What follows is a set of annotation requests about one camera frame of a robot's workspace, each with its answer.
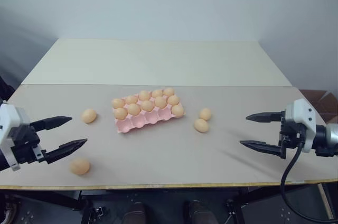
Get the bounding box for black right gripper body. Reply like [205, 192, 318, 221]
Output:
[278, 114, 307, 160]

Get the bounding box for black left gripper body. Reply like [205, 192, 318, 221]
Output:
[10, 124, 46, 166]

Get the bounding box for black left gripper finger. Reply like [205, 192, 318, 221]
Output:
[43, 138, 88, 165]
[29, 116, 73, 133]

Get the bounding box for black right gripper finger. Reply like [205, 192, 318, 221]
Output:
[245, 111, 286, 124]
[239, 140, 288, 160]

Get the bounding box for pink egg tray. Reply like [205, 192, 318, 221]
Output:
[110, 89, 186, 134]

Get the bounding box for brown cardboard box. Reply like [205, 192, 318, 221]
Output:
[299, 89, 338, 125]

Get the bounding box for light wooden slat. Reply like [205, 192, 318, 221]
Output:
[316, 183, 334, 220]

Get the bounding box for dark brown rounded shape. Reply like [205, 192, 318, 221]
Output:
[121, 201, 147, 224]
[187, 200, 211, 224]

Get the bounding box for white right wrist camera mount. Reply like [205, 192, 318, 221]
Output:
[283, 98, 318, 154]

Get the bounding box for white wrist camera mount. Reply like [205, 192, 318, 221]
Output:
[0, 103, 31, 172]
[283, 98, 318, 154]

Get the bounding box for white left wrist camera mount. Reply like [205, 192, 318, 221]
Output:
[0, 103, 31, 172]

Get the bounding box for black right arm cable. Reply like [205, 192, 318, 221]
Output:
[279, 139, 338, 223]

